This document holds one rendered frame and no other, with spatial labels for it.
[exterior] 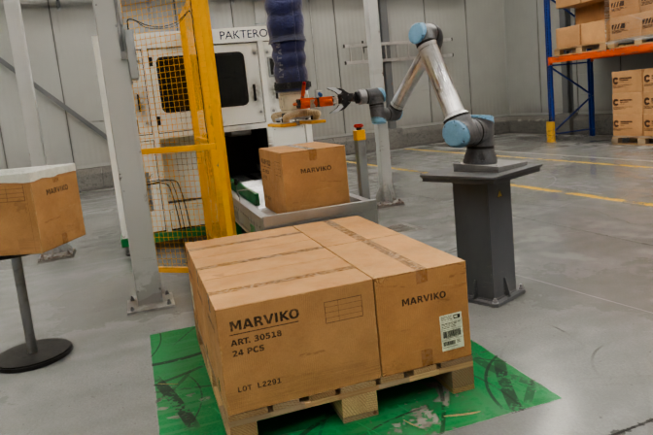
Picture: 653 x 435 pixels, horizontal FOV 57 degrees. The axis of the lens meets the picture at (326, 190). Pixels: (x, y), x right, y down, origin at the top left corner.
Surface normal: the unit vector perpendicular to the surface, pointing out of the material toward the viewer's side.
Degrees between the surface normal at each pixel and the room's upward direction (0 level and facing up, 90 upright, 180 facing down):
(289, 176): 90
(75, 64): 90
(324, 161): 90
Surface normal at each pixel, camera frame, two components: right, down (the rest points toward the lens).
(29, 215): -0.15, 0.16
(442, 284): 0.31, 0.11
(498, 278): 0.67, 0.04
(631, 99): -0.91, 0.12
